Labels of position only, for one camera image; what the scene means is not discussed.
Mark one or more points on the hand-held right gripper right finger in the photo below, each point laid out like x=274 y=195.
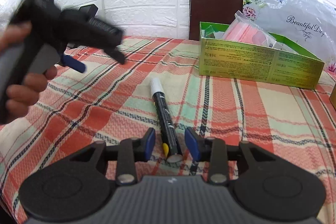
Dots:
x=193 y=142

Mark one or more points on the black marker with white cap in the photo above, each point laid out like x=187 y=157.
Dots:
x=165 y=119

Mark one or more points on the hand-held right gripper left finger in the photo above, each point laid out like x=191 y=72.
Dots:
x=149 y=144

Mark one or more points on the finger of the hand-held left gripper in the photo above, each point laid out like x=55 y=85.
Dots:
x=116 y=54
x=74 y=62

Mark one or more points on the pink face mask packet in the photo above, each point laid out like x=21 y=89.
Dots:
x=246 y=32

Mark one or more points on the person's left hand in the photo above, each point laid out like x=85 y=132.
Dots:
x=29 y=87

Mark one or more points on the plaid tablecloth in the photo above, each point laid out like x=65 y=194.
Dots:
x=236 y=113

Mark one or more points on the green cardboard box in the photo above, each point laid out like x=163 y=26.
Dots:
x=262 y=66

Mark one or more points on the floral plastic bag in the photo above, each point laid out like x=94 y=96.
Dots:
x=302 y=8

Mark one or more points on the dark brown chair back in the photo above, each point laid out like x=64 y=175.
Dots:
x=215 y=3

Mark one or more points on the green plastic piece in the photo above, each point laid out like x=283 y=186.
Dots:
x=210 y=31

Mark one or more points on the clear plastic bag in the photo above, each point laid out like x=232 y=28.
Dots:
x=10 y=3

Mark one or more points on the tall brown cardboard box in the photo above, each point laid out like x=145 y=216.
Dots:
x=333 y=95

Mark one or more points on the black camera on stand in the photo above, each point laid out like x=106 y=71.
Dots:
x=89 y=10

